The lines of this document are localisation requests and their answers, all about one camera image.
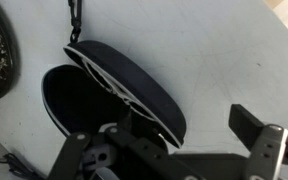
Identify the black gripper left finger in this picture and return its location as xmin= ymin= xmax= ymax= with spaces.
xmin=47 ymin=106 xmax=202 ymax=180

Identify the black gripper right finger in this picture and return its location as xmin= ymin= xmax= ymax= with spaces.
xmin=228 ymin=103 xmax=288 ymax=180

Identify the black glasses pouch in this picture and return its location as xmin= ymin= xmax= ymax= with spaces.
xmin=41 ymin=0 xmax=188 ymax=150

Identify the black television cable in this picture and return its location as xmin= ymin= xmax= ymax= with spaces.
xmin=0 ymin=128 xmax=47 ymax=180

